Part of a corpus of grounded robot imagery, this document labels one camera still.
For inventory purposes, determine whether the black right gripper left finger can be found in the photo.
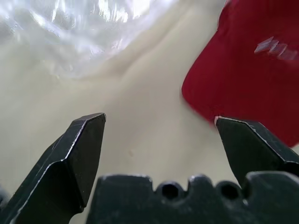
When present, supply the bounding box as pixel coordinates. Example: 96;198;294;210
0;112;107;224

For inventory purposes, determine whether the clear plastic zip bag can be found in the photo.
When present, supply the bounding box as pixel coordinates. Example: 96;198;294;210
0;0;165;81

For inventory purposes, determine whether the red cap with white print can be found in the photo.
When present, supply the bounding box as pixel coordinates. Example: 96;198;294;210
181;0;299;148

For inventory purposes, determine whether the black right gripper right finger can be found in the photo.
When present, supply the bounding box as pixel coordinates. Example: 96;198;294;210
215;117;299;188

